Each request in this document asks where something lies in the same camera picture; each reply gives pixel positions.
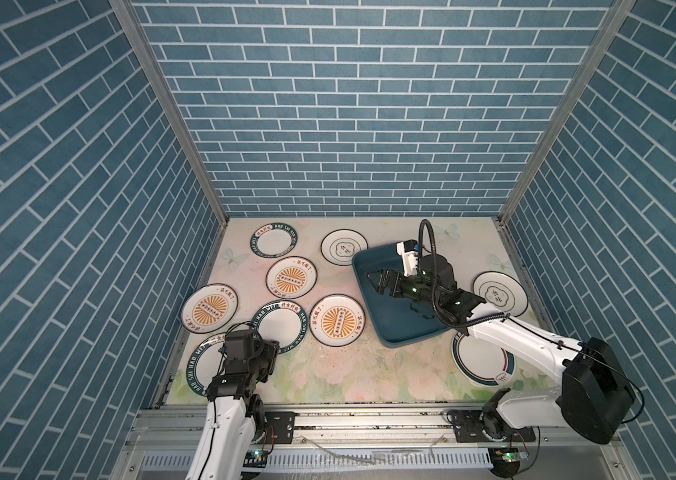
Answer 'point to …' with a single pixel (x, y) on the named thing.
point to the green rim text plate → (282, 321)
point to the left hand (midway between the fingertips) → (281, 342)
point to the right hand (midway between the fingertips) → (373, 272)
